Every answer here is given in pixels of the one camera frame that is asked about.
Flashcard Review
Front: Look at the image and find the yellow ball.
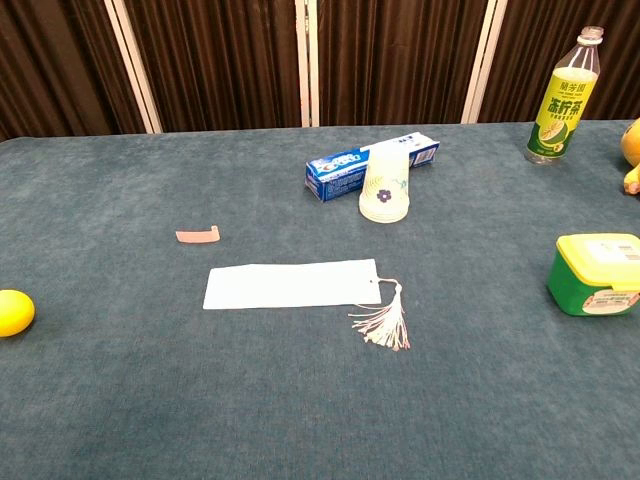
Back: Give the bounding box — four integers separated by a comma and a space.
0, 289, 37, 339

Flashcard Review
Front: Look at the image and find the blue toothpaste box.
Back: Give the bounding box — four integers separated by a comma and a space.
304, 131, 442, 204

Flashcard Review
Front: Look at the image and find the pink white bookmark tassel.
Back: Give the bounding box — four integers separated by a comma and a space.
348, 277, 412, 353

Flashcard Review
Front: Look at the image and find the green box yellow lid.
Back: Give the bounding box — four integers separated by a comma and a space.
546, 232, 640, 317

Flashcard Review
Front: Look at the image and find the white paper bookmark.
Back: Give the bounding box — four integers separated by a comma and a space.
202, 257, 384, 312

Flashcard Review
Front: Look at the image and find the yellow plush toy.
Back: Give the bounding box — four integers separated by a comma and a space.
619, 118, 640, 196

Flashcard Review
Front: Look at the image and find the lemon tea plastic bottle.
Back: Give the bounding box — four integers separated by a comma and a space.
524, 25, 605, 166

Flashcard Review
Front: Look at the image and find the white flower paper cup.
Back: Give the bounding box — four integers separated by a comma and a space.
357, 141, 412, 225

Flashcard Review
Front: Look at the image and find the brown folding screen panel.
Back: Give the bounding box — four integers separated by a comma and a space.
117, 0, 312, 135
0, 0, 152, 144
308, 0, 489, 128
469, 0, 640, 125

